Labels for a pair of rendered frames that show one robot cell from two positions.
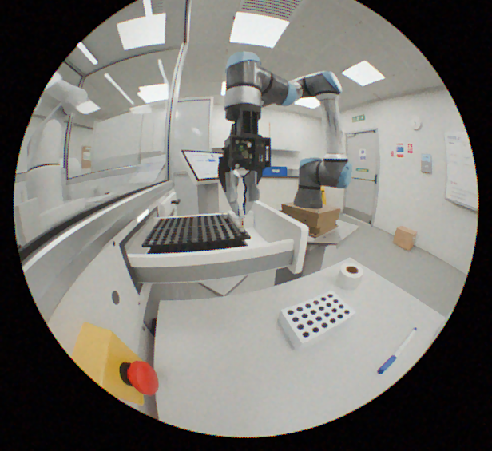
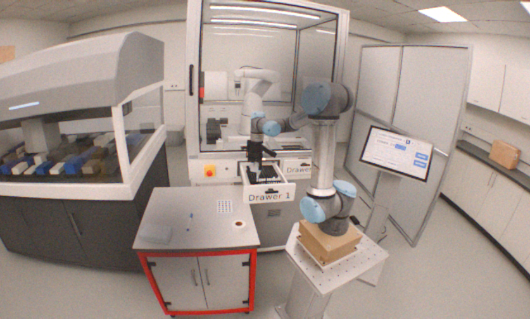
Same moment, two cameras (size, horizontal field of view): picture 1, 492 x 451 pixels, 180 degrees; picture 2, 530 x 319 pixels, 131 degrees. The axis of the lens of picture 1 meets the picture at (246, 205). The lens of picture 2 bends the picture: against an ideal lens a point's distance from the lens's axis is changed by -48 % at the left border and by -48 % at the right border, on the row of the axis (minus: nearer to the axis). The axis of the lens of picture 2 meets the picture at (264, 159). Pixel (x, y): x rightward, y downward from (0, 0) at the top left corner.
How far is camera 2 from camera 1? 134 cm
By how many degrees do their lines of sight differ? 88
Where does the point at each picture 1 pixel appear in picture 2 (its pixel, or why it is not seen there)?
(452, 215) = not seen: outside the picture
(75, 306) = (214, 161)
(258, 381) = (212, 198)
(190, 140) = (441, 106)
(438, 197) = not seen: outside the picture
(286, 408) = (201, 200)
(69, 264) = (218, 156)
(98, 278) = (224, 162)
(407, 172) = not seen: outside the picture
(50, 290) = (211, 157)
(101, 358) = (209, 166)
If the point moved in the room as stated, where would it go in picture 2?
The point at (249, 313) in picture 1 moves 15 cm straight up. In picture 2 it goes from (237, 200) to (237, 178)
